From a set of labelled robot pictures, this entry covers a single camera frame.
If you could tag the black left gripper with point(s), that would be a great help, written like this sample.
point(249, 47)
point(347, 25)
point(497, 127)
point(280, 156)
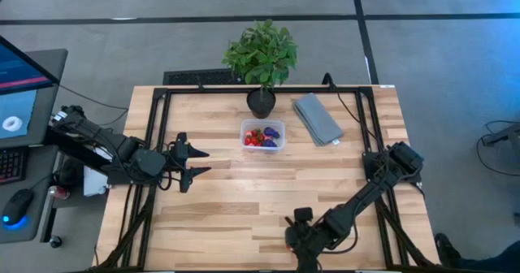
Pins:
point(182, 159)

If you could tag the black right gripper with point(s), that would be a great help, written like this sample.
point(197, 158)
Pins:
point(308, 242)

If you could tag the purple toy grapes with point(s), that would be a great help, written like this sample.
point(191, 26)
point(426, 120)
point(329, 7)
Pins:
point(268, 143)

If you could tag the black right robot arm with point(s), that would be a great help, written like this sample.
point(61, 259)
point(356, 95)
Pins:
point(365, 196)

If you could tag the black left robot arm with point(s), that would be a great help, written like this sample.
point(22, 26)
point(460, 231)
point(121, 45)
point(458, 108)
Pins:
point(122, 151)

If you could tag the clear plastic tupperware container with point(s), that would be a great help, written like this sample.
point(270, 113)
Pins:
point(280, 122)

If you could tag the black plant pot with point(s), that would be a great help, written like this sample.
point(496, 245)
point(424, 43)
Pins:
point(260, 106)

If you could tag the green leafy plant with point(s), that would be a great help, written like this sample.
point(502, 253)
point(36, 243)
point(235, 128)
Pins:
point(260, 57)

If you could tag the grey folded cloth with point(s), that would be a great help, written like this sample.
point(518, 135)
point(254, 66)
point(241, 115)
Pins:
point(317, 118)

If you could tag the red and silver can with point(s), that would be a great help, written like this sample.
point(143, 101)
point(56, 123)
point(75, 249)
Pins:
point(60, 192)

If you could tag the person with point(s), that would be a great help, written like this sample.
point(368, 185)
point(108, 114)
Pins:
point(447, 252)

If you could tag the black caster wheel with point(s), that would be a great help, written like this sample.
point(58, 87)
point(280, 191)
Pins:
point(55, 241)

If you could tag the grey computer desk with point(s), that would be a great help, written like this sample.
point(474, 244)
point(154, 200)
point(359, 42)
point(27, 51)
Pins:
point(44, 66)

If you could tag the black computer mouse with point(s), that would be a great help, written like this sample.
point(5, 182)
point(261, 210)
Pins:
point(16, 206)

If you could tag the black keyboard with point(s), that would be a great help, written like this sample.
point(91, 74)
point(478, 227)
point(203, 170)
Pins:
point(10, 165)

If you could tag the computer monitor blue screen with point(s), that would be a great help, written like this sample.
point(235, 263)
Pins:
point(16, 74)

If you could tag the dark equipment stand base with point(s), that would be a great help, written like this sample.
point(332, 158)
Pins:
point(508, 137)

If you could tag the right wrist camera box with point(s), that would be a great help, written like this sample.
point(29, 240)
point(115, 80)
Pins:
point(303, 215)

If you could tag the black aluminium table frame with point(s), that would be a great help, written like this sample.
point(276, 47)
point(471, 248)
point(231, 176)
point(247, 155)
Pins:
point(264, 90)

